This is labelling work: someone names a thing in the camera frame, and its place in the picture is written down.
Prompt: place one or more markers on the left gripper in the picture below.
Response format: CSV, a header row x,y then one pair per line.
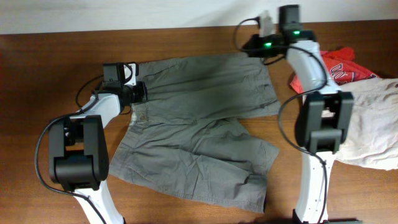
x,y
139,94

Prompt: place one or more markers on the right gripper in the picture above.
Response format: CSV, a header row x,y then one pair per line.
x,y
255,50

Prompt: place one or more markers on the grey-green shorts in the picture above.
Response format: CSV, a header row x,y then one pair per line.
x,y
186,139

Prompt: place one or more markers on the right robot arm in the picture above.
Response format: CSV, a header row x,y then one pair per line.
x,y
323,120

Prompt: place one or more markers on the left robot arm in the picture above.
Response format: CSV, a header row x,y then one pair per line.
x,y
78,154

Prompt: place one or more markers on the red t-shirt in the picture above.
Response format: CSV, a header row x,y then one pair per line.
x,y
342,68

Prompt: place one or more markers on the beige shorts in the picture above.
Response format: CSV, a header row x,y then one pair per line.
x,y
372,136

